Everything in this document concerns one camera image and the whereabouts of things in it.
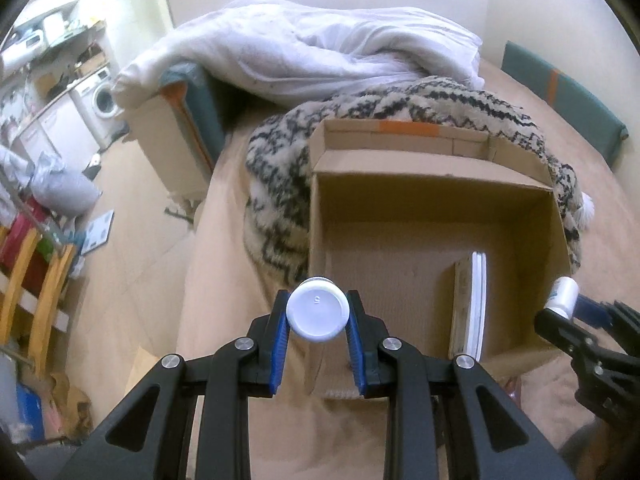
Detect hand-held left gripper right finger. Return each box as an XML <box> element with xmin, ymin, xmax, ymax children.
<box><xmin>345</xmin><ymin>290</ymin><xmax>576</xmax><ymax>480</ymax></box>

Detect wooden chair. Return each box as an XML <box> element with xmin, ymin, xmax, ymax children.
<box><xmin>0</xmin><ymin>225</ymin><xmax>78</xmax><ymax>361</ymax></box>

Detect black beige patterned blanket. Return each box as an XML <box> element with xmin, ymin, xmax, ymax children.
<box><xmin>243</xmin><ymin>76</ymin><xmax>596</xmax><ymax>286</ymax></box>

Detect red bag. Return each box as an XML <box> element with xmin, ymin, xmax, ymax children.
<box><xmin>0</xmin><ymin>212</ymin><xmax>46</xmax><ymax>286</ymax></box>

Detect person's right forearm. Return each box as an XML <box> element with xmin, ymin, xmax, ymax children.
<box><xmin>557</xmin><ymin>422</ymin><xmax>621</xmax><ymax>480</ymax></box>

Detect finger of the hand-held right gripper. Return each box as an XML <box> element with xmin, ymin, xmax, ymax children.
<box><xmin>534</xmin><ymin>307</ymin><xmax>640</xmax><ymax>428</ymax></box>
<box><xmin>575</xmin><ymin>296</ymin><xmax>640</xmax><ymax>348</ymax></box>

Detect white round jar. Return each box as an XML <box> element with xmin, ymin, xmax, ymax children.
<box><xmin>286</xmin><ymin>276</ymin><xmax>350</xmax><ymax>343</ymax></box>

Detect white duvet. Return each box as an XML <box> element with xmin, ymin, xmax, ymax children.
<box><xmin>111</xmin><ymin>0</ymin><xmax>486</xmax><ymax>108</ymax></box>

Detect large cardboard panel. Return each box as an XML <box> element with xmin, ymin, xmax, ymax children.
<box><xmin>125</xmin><ymin>94</ymin><xmax>213</xmax><ymax>201</ymax></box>

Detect teal cushion orange stripe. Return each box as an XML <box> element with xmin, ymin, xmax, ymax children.
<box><xmin>501</xmin><ymin>41</ymin><xmax>628</xmax><ymax>168</ymax></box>

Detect white washing machine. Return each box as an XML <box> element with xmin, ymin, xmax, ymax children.
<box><xmin>70</xmin><ymin>67</ymin><xmax>126</xmax><ymax>148</ymax></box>

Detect brown paper bag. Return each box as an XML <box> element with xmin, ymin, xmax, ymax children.
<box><xmin>50</xmin><ymin>372</ymin><xmax>93</xmax><ymax>436</ymax></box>

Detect cardboard box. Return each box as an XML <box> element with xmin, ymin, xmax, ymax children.
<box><xmin>306</xmin><ymin>119</ymin><xmax>573</xmax><ymax>401</ymax></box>

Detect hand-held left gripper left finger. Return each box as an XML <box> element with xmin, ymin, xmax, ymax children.
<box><xmin>55</xmin><ymin>290</ymin><xmax>291</xmax><ymax>480</ymax></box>

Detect white kitchen cabinet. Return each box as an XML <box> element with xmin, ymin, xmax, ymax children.
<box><xmin>20</xmin><ymin>90</ymin><xmax>101</xmax><ymax>161</ymax></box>

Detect white books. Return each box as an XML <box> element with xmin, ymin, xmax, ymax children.
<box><xmin>448</xmin><ymin>251</ymin><xmax>488</xmax><ymax>361</ymax></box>

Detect grey sack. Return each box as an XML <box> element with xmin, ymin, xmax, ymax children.
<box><xmin>31</xmin><ymin>152</ymin><xmax>103</xmax><ymax>218</ymax></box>

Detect teal padded panel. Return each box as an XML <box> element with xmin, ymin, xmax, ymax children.
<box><xmin>161</xmin><ymin>62</ymin><xmax>226</xmax><ymax>168</ymax></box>

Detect beige bed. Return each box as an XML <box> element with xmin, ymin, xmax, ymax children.
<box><xmin>175</xmin><ymin>57</ymin><xmax>640</xmax><ymax>480</ymax></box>

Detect blue box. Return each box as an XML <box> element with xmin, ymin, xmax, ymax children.
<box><xmin>15</xmin><ymin>382</ymin><xmax>48</xmax><ymax>431</ymax></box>

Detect small white bottle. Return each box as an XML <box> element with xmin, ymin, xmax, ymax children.
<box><xmin>547</xmin><ymin>276</ymin><xmax>580</xmax><ymax>318</ymax></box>

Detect blue white flat scale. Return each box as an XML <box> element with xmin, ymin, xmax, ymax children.
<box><xmin>80</xmin><ymin>210</ymin><xmax>116</xmax><ymax>256</ymax></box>

